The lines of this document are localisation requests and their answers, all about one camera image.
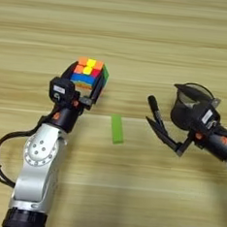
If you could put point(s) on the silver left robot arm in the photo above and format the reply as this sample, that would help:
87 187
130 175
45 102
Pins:
37 173

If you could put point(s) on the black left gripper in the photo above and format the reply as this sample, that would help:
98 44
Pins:
65 116

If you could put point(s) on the black mesh pen cup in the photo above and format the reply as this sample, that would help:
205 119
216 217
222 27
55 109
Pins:
180 116

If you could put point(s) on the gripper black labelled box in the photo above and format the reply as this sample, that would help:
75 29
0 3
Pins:
205 115
61 89

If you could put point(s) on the multicoloured puzzle cube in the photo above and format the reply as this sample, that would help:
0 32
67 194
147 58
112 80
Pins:
88 72

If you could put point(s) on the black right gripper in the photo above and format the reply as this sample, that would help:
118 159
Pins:
213 142

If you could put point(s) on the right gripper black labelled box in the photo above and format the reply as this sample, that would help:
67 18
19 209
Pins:
205 115

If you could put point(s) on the green rectangular block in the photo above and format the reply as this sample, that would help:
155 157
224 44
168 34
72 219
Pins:
117 129

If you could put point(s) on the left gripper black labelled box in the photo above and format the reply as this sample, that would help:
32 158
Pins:
61 89

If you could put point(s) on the black marker pen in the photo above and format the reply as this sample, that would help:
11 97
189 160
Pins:
154 107

